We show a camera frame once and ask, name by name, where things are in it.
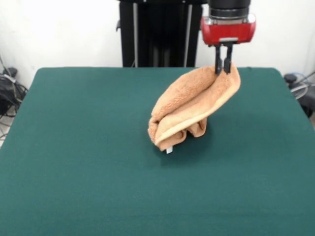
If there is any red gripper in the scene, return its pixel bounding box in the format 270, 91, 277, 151
199, 17, 256, 75

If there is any tan terry towel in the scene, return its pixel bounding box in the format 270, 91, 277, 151
147, 64, 242, 155

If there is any dark green table cloth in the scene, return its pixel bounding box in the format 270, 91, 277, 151
0, 66, 315, 236

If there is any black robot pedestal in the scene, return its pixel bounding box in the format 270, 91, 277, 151
114, 0, 205, 67

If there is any tangled black cable bundle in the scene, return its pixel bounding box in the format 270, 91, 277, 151
0, 73, 29, 118

